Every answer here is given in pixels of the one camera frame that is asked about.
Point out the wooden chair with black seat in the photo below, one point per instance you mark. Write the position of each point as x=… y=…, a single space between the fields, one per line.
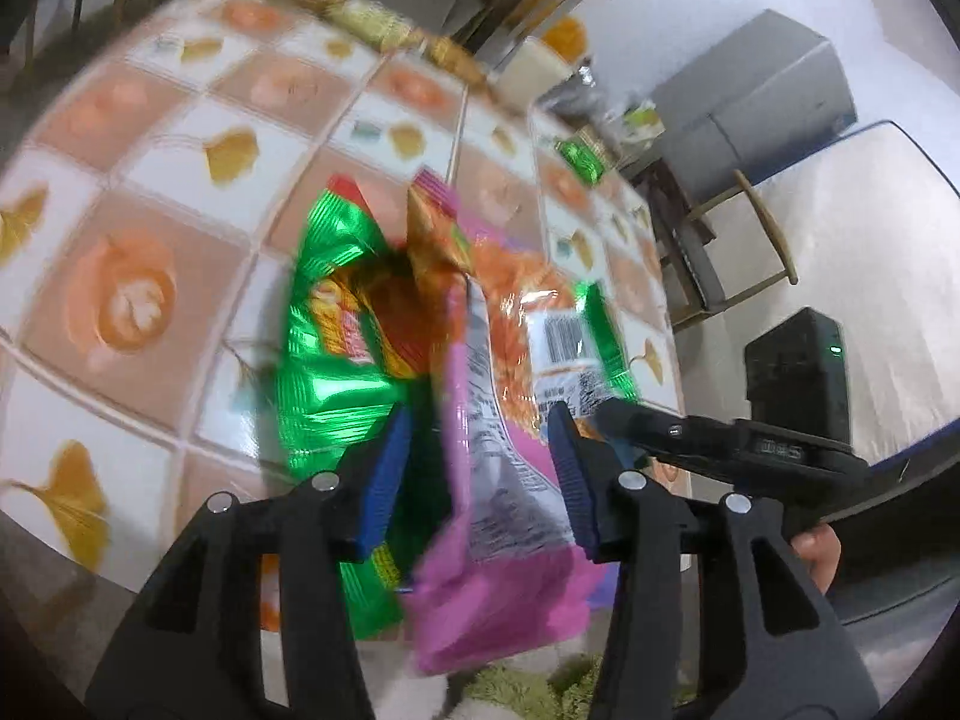
x=697 y=262

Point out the yellow plastic bag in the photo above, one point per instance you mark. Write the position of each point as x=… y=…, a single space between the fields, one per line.
x=566 y=37

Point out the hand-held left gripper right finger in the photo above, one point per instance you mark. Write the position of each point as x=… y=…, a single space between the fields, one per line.
x=574 y=484

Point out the grey cabinet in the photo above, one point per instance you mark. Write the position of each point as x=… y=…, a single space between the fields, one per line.
x=750 y=90

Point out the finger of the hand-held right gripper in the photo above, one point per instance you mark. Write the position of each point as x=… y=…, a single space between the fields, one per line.
x=682 y=442

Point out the green foil snack packet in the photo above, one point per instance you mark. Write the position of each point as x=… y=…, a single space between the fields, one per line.
x=330 y=390

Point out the small green foil packet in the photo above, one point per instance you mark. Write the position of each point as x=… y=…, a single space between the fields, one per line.
x=581 y=157

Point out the yellow green snack packet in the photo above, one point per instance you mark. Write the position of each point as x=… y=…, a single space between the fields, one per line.
x=373 y=24

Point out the white quilted mattress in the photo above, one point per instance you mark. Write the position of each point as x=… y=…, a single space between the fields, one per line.
x=885 y=240

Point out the white green paper bag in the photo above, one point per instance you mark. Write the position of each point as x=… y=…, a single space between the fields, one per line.
x=641 y=120

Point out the pink snack packet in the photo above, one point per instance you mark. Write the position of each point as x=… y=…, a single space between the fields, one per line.
x=495 y=600

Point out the crumpled clear plastic bag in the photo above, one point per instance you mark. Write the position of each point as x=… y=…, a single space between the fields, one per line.
x=577 y=97

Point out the white paper cup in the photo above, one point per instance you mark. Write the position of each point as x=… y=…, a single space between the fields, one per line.
x=532 y=71

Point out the person's right hand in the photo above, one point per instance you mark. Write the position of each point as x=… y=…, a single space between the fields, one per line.
x=823 y=555

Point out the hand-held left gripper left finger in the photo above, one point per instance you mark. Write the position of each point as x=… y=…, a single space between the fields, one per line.
x=386 y=476

